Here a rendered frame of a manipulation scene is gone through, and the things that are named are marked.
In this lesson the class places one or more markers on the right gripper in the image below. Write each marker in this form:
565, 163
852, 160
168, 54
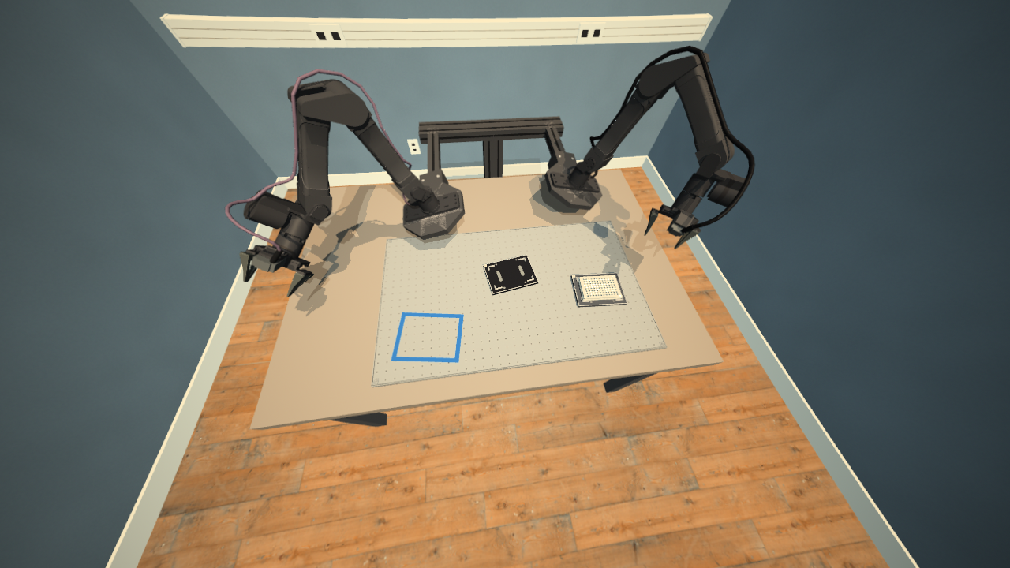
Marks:
291, 250

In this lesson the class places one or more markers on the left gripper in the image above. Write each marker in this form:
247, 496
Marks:
684, 206

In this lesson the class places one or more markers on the blue tape outline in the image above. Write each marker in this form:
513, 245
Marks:
428, 359

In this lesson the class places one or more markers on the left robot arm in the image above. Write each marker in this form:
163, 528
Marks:
714, 149

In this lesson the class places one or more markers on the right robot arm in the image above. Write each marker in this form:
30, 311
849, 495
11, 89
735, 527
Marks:
314, 114

